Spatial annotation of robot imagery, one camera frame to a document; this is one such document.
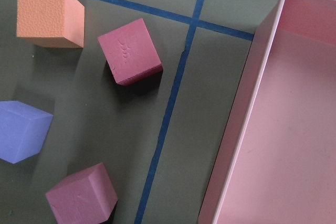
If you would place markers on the magenta foam block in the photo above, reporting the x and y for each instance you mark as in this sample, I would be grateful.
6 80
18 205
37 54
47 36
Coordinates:
87 196
130 53

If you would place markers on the pink plastic bin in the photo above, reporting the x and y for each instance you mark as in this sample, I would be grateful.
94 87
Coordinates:
276 161

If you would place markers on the orange foam block right side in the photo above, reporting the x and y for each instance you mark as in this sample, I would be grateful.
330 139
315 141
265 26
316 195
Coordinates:
51 23

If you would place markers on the purple foam block right side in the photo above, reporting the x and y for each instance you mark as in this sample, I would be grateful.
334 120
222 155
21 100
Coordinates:
23 130

